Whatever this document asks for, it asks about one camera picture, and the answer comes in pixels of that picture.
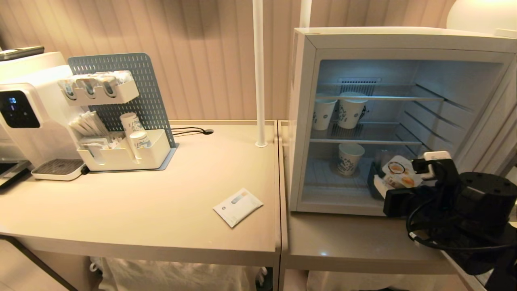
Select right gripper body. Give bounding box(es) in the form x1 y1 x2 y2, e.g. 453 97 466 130
382 182 466 219

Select printed paper cup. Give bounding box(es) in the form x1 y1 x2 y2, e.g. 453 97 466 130
338 143 366 177
313 97 338 131
338 92 369 130
120 112 146 134

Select white mini fridge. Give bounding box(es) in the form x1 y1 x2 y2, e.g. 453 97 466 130
288 27 517 217

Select white snack package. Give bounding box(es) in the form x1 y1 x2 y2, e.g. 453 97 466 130
381 156 424 189

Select white flat sachet packet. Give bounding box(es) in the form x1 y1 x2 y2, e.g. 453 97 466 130
213 188 264 228

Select white support pole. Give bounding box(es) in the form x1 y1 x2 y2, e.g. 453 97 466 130
299 0 313 28
252 0 268 148

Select white cloth under table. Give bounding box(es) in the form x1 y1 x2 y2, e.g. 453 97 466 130
90 256 268 291

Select white storage bin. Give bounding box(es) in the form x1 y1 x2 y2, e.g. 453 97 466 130
77 129 172 172

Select stacked printed paper cups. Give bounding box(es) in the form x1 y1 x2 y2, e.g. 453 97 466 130
129 131 152 163

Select grey-blue pegboard stand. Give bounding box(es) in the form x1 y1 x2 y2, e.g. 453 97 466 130
67 53 179 173

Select white pegboard shelf tray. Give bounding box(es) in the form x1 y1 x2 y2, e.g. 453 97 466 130
58 71 140 107

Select small white sachets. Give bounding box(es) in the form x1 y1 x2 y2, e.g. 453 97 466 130
79 137 123 151

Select bundle of sugar sticks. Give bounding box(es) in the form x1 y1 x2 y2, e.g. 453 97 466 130
69 111 110 137

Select coffee machine drip tray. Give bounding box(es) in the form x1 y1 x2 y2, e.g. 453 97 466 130
31 158 86 181

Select white coffee machine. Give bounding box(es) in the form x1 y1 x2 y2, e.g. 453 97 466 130
0 52 87 181

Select black flat tray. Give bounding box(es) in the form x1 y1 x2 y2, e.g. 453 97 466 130
0 160 31 189

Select dark grey flat lid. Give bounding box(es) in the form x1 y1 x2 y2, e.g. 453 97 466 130
0 46 45 61

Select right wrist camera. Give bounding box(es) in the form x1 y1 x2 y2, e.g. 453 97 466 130
411 151 460 183

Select wire fridge shelf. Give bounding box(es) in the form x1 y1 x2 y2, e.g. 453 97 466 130
310 120 466 147
316 83 474 113

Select black power cable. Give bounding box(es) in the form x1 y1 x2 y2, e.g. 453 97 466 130
170 127 209 137

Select black frame bar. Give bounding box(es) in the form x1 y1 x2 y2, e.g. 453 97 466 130
0 234 78 291

